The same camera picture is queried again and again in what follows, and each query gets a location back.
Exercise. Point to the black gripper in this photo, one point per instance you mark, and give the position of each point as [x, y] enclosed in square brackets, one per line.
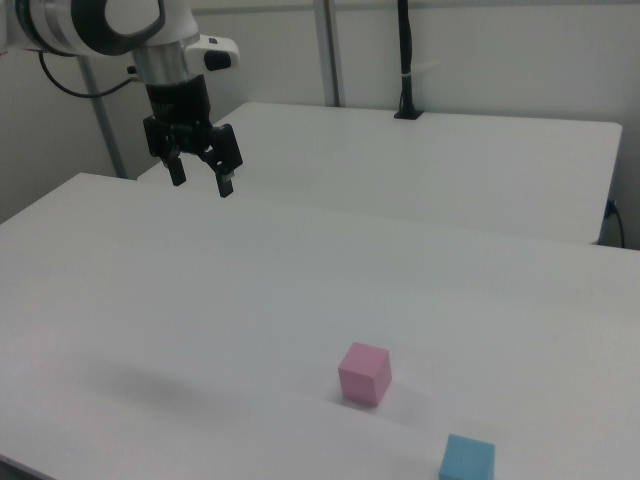
[177, 110]

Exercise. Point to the blue foam cube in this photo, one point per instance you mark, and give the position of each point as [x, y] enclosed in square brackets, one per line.
[467, 459]

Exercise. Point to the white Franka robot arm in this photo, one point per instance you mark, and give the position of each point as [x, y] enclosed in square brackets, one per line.
[100, 30]

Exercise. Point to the pink foam cube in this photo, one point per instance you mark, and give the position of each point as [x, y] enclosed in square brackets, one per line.
[364, 375]

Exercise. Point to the grey metal partition post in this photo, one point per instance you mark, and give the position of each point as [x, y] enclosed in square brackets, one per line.
[334, 50]

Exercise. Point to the black camera pole with base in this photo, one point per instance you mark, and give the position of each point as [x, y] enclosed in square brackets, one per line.
[406, 55]

